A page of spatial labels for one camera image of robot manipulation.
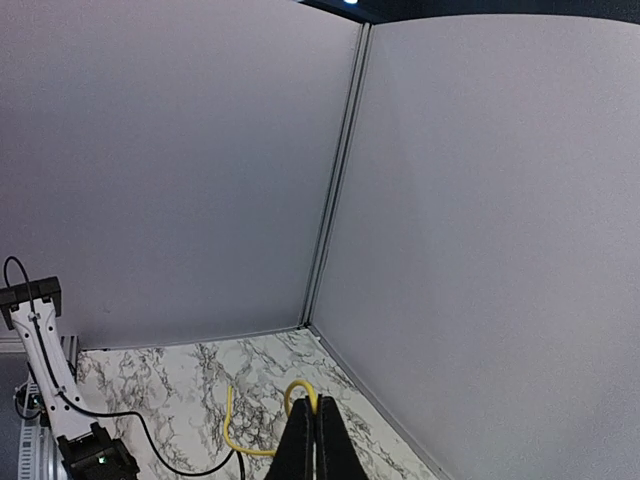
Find left corner aluminium post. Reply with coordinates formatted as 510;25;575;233
298;22;372;329

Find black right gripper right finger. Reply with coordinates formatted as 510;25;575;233
315;396;369;480

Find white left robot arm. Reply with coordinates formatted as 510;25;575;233
1;256;246;479

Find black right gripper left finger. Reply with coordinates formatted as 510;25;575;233
265;398;314;480

